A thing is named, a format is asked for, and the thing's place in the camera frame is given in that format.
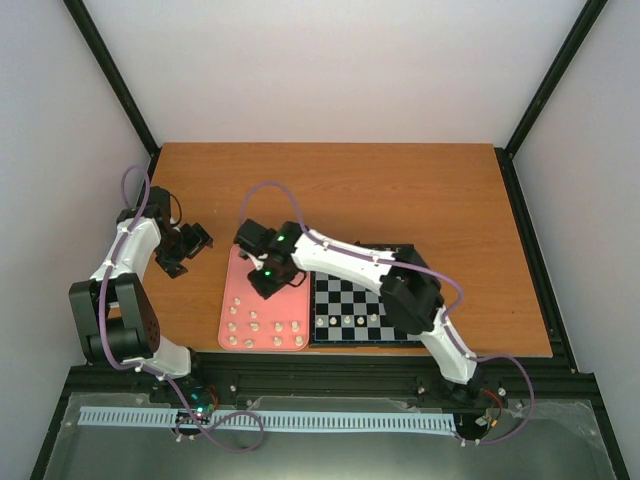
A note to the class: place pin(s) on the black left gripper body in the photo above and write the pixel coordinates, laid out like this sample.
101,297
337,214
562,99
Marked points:
176,246

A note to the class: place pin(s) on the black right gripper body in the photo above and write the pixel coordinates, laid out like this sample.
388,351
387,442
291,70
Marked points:
273,281

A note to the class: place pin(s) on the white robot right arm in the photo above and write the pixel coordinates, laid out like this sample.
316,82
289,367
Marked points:
418,300

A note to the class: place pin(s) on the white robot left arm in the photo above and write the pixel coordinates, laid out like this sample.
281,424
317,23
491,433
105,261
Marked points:
114,318

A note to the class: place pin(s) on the pink plastic tray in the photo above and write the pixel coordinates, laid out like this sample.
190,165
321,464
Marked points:
287,305

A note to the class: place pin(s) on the black white chessboard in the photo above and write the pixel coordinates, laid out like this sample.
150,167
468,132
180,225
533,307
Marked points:
338,297

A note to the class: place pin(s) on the light blue cable duct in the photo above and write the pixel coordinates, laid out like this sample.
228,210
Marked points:
271,421

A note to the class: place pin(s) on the left black frame post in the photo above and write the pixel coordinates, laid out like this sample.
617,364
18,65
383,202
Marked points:
102,55

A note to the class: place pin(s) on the black frame post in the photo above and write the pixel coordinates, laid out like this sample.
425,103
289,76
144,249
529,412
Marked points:
569,48
102,55

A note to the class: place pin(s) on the black aluminium frame rail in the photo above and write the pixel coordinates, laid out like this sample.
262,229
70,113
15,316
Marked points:
236,379

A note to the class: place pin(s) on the right black frame post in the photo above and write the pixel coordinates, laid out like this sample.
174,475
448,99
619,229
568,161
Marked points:
569,48

